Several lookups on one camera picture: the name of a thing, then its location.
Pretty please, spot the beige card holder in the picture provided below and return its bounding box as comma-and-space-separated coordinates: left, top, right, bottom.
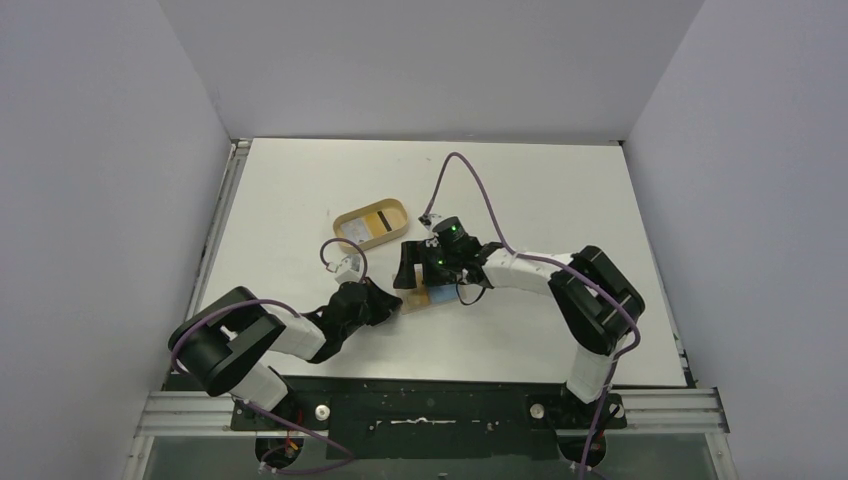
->
395, 284, 461, 312

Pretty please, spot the gold credit card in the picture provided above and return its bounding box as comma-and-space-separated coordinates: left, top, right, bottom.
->
401, 288, 431, 314

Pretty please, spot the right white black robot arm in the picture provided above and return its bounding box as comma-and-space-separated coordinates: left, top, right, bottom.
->
393, 216, 646, 427

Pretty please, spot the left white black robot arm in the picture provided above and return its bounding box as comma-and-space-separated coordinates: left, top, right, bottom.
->
167, 278, 403, 429

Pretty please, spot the gold card in tray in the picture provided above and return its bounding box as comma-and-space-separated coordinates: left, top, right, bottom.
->
363, 210, 394, 237

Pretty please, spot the silver card in tray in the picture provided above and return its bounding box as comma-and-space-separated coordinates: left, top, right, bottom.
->
339, 218, 373, 244

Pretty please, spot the oval beige tray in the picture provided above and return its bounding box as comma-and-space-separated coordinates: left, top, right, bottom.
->
332, 198, 409, 250

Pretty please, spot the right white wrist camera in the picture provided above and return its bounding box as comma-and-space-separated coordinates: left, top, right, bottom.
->
418, 213, 445, 239

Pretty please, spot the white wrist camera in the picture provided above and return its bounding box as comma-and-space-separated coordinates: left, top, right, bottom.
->
418, 213, 445, 239
326, 255, 365, 285

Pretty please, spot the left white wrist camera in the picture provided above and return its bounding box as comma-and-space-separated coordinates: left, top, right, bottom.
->
326, 255, 365, 285

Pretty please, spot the black wire loop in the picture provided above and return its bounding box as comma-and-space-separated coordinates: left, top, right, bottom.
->
454, 281, 488, 307

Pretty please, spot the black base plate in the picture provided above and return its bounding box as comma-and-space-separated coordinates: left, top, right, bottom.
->
231, 377, 628, 471

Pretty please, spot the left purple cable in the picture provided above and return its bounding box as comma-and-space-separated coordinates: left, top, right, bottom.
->
170, 238, 370, 376

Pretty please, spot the aluminium frame rail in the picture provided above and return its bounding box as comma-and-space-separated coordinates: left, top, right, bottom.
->
188, 138, 253, 313

